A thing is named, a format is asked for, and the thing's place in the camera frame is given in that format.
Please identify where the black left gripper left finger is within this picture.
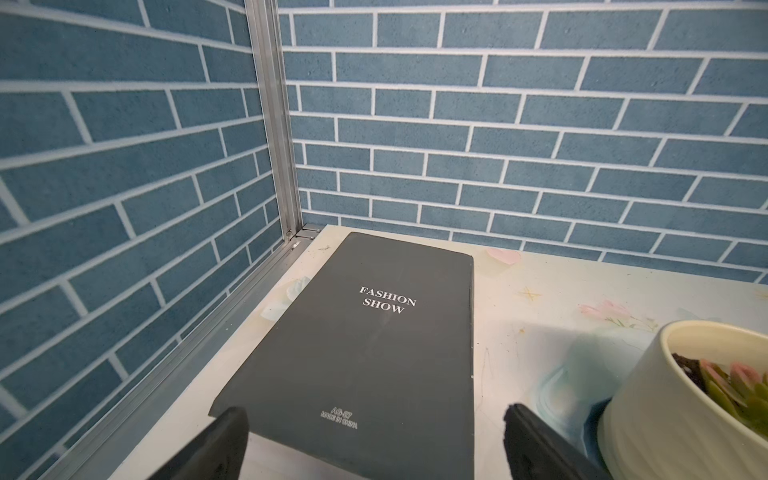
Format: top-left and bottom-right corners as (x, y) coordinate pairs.
(150, 407), (249, 480)

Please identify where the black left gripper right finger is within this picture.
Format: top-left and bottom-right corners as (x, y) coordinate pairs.
(503, 403), (611, 480)

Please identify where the pink-green succulent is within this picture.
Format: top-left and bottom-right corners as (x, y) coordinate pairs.
(699, 360), (767, 439)

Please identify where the cream ribbed plant pot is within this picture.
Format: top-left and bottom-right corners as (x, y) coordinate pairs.
(597, 320), (767, 479)

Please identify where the aluminium corner post left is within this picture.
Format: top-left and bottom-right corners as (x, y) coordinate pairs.
(245, 0), (304, 241)

